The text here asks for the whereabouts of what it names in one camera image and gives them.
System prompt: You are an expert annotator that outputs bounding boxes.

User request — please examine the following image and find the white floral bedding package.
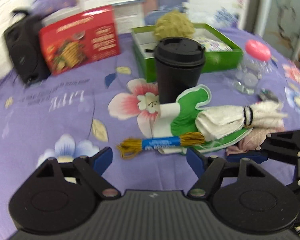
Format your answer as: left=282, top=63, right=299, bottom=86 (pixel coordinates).
left=184, top=0, right=250, bottom=29

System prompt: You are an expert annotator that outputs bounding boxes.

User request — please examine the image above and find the pink knitted bow hat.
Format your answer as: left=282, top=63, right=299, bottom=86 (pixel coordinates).
left=226, top=127, right=285, bottom=156

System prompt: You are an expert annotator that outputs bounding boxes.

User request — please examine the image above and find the green gift box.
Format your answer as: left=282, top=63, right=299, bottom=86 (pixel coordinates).
left=132, top=23, right=243, bottom=82

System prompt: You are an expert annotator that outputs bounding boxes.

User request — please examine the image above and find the yellow thread skein blue label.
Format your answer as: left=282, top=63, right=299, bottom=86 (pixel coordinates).
left=116, top=132, right=205, bottom=159

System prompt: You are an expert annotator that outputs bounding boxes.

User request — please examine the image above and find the white towel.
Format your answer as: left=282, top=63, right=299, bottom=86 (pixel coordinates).
left=195, top=101, right=288, bottom=141

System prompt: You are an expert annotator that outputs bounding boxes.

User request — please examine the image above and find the black speaker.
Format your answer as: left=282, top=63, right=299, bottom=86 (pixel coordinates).
left=3, top=9, right=51, bottom=86

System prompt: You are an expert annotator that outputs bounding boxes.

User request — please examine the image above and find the red cracker box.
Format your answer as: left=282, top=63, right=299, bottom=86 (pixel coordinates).
left=39, top=5, right=120, bottom=75

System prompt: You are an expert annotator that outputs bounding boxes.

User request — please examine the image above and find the floral fabric pouch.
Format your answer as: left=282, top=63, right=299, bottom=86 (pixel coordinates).
left=194, top=36, right=232, bottom=52

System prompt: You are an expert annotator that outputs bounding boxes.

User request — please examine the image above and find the black lidded coffee cup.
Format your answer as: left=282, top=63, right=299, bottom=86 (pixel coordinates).
left=154, top=37, right=205, bottom=104

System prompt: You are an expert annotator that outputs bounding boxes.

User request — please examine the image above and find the purple floral bedsheet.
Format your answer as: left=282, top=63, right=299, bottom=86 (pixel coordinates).
left=0, top=34, right=300, bottom=239

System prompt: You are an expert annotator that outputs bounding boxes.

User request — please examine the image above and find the glass jar pink lid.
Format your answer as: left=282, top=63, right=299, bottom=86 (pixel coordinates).
left=233, top=39, right=271, bottom=95

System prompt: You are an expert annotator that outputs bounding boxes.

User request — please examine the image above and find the olive green bath pouf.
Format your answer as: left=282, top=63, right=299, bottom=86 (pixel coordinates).
left=154, top=10, right=195, bottom=41

